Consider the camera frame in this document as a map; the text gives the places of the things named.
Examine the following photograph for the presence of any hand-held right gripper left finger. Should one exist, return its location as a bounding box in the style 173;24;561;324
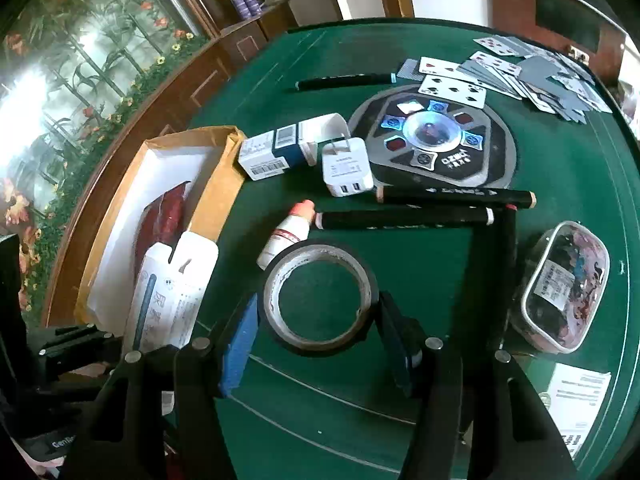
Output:
60;291;259;480

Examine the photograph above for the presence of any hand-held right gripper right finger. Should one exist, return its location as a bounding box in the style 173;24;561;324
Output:
377;290;578;480

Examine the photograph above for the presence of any black tape roll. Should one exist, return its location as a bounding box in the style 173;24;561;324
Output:
259;242;378;358

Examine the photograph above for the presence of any black marker with pink ends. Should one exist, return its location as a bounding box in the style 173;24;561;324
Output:
487;204;519;348

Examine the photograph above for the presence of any cardboard box with white lining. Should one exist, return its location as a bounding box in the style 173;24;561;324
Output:
74;126;247;343

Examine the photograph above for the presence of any clear plastic sticker container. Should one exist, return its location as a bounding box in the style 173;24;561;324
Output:
509;220;612;355

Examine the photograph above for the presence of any white printed packet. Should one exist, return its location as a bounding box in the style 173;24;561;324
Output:
122;231;220;353

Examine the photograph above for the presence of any small white bottle pink cap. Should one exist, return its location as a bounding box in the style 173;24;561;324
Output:
256;199;316;270

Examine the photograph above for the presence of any black marker with white ends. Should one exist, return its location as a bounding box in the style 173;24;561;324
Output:
314;207;496;232

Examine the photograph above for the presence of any red packet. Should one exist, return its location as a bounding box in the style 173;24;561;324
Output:
132;181;193;286

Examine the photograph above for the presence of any black marker with tan ends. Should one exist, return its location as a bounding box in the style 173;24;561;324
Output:
377;186;537;209

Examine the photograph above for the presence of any white printed paper sheet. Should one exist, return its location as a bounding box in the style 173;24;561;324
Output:
544;361;614;458

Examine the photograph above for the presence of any white usb charger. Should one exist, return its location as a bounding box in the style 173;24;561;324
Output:
321;132;375;198

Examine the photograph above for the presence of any white and blue small box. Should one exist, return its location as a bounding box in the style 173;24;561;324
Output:
238;113;349;182

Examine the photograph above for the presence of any grey table control panel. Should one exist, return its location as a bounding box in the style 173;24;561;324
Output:
346;85;522;192

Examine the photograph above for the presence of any black pen with teal cap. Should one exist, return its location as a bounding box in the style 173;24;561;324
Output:
294;72;399;93

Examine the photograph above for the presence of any pile of playing cards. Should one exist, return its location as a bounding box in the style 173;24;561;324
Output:
397;34;615;125

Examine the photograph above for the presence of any wooden cabinet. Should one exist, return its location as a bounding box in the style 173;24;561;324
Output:
217;0;301;63

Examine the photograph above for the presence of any floral wall mural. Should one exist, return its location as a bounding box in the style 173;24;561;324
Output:
0;0;211;323

